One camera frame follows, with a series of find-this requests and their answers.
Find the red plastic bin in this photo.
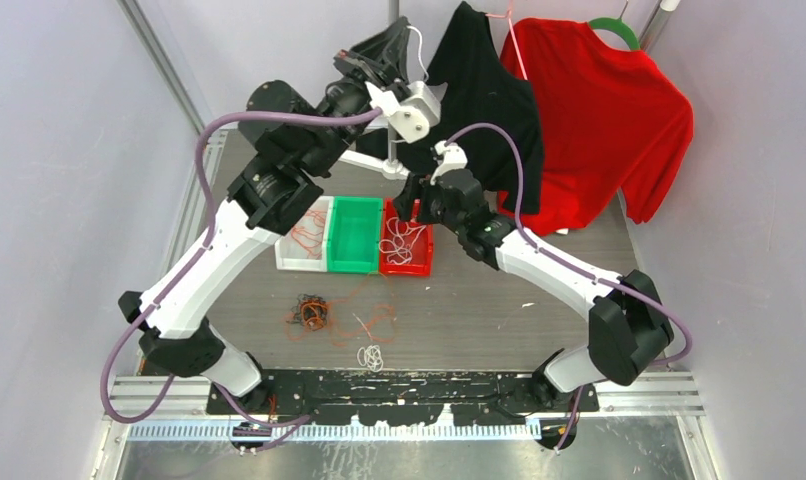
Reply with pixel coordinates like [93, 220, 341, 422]
[378, 198, 434, 277]

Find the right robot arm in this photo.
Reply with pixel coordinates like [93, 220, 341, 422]
[393, 169, 674, 411]

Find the aluminium frame rail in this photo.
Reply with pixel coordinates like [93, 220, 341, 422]
[118, 0, 204, 134]

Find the red t-shirt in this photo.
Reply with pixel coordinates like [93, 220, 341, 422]
[500, 18, 694, 236]

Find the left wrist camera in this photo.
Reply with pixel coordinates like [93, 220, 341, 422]
[366, 80, 441, 144]

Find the white plastic bin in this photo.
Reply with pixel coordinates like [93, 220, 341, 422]
[274, 196, 333, 272]

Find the black t-shirt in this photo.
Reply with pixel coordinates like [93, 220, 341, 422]
[396, 2, 544, 214]

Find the green plastic bin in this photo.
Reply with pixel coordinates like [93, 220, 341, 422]
[327, 196, 383, 274]

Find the garment rack pole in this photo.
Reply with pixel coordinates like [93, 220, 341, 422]
[384, 0, 402, 167]

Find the white rack base foot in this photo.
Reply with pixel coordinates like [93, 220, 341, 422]
[339, 150, 417, 181]

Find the green hanger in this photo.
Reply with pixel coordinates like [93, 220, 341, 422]
[587, 0, 641, 51]

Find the pink hanger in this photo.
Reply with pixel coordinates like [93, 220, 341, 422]
[485, 0, 529, 81]

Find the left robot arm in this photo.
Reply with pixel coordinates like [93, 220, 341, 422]
[121, 18, 410, 413]

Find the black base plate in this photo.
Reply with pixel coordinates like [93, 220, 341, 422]
[206, 367, 601, 427]

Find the orange cable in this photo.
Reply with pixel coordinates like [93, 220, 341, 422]
[290, 211, 328, 260]
[283, 271, 401, 349]

